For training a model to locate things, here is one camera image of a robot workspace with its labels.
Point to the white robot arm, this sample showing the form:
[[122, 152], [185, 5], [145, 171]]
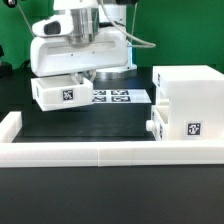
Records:
[[82, 35]]

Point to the white sheet with markers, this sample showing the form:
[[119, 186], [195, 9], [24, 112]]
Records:
[[121, 96]]

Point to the white U-shaped boundary frame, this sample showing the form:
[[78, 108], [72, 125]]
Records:
[[101, 154]]

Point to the white drawer cabinet box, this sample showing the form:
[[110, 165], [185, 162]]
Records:
[[194, 96]]

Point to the black raised platform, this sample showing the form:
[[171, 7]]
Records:
[[98, 122]]

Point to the white front drawer tray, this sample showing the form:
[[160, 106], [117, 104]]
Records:
[[158, 124]]

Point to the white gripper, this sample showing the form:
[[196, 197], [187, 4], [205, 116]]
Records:
[[57, 56]]

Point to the white drawer tray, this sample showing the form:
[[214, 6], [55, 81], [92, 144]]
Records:
[[61, 92], [158, 124]]

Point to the black device at left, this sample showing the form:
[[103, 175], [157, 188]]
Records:
[[5, 67]]

